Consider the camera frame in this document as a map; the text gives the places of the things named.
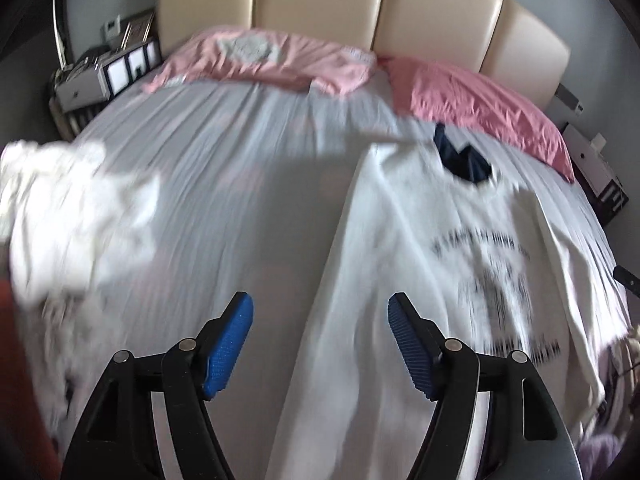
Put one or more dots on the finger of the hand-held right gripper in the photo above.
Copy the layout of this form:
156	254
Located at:
627	279

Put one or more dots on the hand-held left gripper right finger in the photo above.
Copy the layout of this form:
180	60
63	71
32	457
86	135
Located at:
410	345

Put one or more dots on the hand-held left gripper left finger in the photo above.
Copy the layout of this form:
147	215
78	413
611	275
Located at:
227	345

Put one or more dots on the white printed shirt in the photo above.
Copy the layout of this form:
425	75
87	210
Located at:
380	260

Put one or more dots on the pile of white clothes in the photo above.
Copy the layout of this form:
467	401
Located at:
75	210

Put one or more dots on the white and black nightstand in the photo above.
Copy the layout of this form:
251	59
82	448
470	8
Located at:
595	160
80	90

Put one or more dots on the purple fuzzy cloth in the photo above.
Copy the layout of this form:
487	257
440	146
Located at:
600	455

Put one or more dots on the bed with pale sheet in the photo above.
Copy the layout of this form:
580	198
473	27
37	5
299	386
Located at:
225	160

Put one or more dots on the dark navy cloth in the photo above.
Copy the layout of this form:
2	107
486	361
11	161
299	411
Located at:
462	165

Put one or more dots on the orange cloth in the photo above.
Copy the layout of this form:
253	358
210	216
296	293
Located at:
20	385

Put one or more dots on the plain pink pillow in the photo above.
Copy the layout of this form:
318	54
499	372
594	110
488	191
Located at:
475	100

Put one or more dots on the pink pillow with white print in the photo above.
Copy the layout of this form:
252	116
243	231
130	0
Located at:
300	62

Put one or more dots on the curved white lamp pole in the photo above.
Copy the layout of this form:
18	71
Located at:
60	20

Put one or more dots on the wall switch panel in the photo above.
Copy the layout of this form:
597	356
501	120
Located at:
570	99

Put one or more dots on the picture frame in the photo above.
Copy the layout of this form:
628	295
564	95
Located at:
137	30

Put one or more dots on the white wall thermostat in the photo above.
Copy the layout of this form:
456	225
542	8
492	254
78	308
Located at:
111	26

